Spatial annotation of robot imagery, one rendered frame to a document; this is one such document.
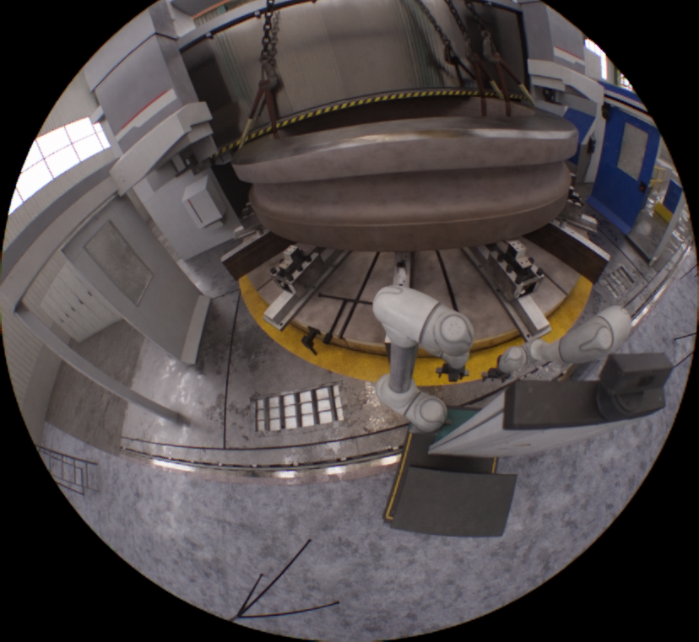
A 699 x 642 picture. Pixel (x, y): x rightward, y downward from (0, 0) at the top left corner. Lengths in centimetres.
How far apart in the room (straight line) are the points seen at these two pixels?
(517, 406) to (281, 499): 221
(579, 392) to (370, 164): 149
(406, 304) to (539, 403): 45
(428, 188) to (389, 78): 322
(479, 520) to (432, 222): 182
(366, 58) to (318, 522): 591
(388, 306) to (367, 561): 207
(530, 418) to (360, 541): 201
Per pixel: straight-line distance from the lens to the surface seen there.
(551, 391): 35
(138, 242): 357
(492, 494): 132
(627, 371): 32
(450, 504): 127
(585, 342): 79
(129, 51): 386
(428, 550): 225
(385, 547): 223
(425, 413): 110
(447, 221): 176
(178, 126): 285
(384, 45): 476
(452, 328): 59
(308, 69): 447
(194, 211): 494
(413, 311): 64
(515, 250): 211
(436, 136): 152
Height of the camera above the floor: 207
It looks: 47 degrees down
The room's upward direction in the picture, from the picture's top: 20 degrees counter-clockwise
